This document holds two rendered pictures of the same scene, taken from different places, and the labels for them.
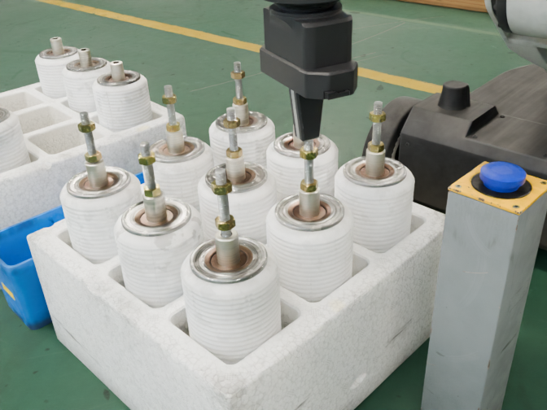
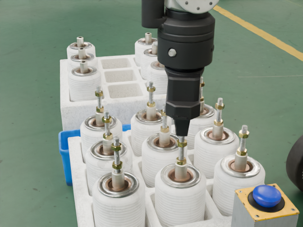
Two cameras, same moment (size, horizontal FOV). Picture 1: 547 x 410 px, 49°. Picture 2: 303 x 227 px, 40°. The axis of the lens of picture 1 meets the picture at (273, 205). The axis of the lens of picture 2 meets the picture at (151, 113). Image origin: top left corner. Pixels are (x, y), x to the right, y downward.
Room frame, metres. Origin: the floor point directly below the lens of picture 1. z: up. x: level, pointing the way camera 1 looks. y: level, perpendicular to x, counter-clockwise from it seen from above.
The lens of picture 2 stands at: (-0.03, -0.32, 0.72)
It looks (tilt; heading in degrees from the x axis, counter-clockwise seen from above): 28 degrees down; 30
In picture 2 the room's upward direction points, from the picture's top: straight up
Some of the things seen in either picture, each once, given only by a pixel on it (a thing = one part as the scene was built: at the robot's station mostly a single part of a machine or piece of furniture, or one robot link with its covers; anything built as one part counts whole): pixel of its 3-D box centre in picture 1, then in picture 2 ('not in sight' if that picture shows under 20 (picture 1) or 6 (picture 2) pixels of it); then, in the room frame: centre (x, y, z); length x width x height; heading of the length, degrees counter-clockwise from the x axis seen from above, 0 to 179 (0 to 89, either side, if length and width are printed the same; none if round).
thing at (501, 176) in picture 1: (501, 179); (266, 197); (0.48, -0.21, 0.32); 0.04 x 0.04 x 0.02
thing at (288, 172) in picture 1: (303, 203); (214, 170); (0.72, -0.04, 0.16); 0.10 x 0.10 x 0.18
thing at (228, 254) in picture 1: (227, 248); (118, 178); (0.47, 0.05, 0.26); 0.02 x 0.02 x 0.03
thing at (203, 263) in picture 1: (229, 259); (118, 184); (0.47, 0.05, 0.25); 0.08 x 0.08 x 0.01
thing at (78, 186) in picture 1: (98, 182); (100, 122); (0.64, 0.21, 0.25); 0.08 x 0.08 x 0.01
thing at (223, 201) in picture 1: (223, 206); (117, 156); (0.47, 0.05, 0.31); 0.01 x 0.01 x 0.08
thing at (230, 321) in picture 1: (235, 329); (120, 223); (0.47, 0.05, 0.16); 0.10 x 0.10 x 0.18
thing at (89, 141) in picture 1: (89, 142); (99, 101); (0.64, 0.21, 0.30); 0.01 x 0.01 x 0.08
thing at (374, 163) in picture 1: (374, 162); (241, 160); (0.64, -0.12, 0.26); 0.02 x 0.02 x 0.03
